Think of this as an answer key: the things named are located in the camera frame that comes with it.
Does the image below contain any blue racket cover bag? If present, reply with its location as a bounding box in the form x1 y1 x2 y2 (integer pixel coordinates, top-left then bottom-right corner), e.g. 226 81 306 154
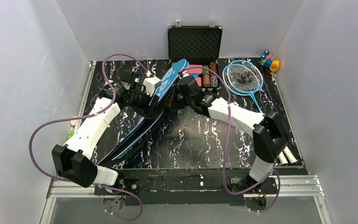
100 59 189 164

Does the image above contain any blue badminton racket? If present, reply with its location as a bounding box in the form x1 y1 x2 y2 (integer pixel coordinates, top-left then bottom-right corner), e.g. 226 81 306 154
226 60 264 112
226 63 262 112

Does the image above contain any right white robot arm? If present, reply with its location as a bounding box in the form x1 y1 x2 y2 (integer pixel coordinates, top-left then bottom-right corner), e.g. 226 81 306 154
172 76 289 184

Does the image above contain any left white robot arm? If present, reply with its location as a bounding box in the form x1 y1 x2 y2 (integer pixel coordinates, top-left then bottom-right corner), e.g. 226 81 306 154
52 72 161 188

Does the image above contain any black poker chip case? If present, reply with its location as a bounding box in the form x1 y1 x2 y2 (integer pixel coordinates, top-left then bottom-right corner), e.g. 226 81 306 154
167 26 222 93

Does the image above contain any colourful toy block train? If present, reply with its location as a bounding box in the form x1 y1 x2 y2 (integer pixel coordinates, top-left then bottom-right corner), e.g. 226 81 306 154
258 50 280 72

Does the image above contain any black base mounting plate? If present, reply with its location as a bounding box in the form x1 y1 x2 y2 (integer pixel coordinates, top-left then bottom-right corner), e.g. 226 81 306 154
86 167 310 207

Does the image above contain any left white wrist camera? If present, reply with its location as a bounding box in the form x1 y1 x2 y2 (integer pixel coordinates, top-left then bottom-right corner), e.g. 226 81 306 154
143 71 161 96

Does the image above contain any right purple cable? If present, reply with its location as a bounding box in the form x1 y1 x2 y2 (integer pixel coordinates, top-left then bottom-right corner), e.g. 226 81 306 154
185 66 281 213

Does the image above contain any green clip on rail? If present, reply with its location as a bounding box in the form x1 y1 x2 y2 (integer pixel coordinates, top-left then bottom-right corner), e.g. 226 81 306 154
67 130 74 140

